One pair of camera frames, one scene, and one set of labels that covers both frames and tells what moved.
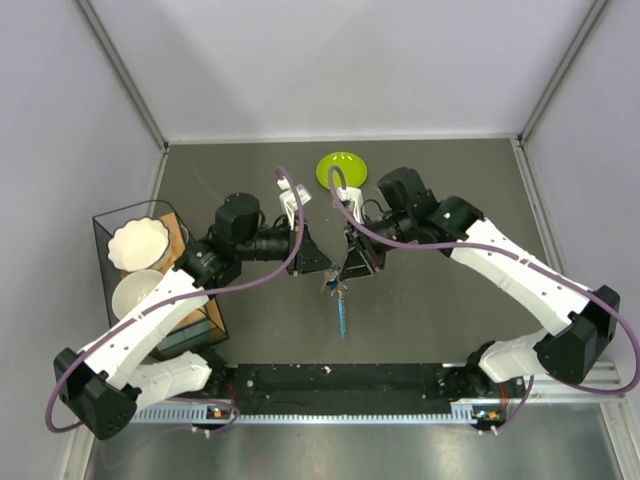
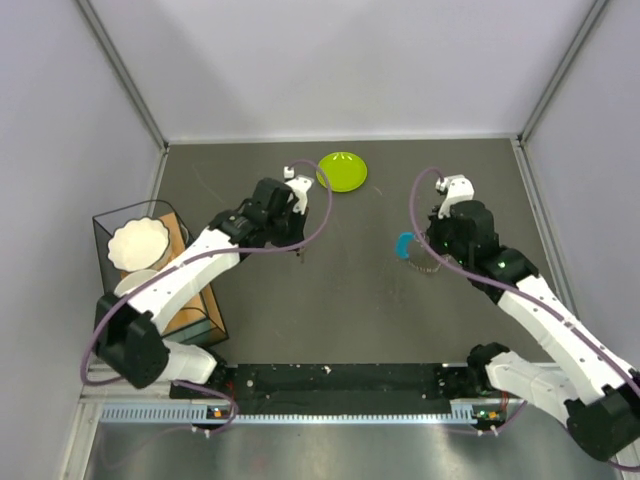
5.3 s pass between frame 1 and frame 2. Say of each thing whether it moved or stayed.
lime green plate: stayed
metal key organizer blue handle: moved
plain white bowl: stayed
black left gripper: moved
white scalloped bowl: stayed
